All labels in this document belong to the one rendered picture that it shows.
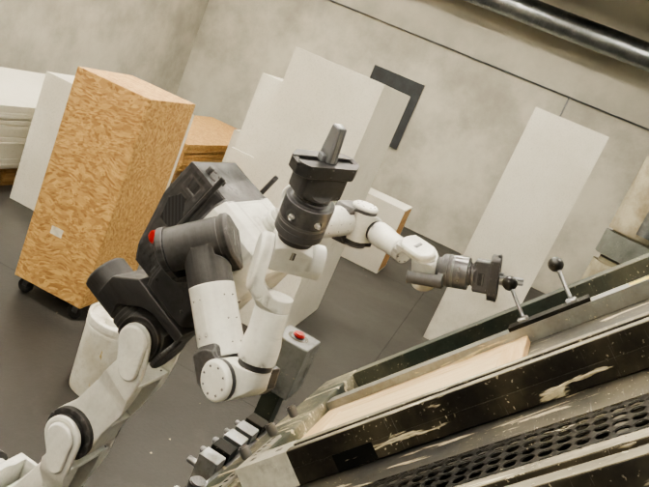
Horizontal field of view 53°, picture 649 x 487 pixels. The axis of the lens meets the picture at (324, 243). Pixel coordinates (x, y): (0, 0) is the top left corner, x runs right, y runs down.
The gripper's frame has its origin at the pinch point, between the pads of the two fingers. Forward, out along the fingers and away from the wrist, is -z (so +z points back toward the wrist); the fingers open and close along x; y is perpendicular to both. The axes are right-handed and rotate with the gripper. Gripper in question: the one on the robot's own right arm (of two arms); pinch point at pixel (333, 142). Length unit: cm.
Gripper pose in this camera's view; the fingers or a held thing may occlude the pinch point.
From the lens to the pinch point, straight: 106.7
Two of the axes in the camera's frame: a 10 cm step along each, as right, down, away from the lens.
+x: 8.3, 0.0, 5.6
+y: 4.4, 6.1, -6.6
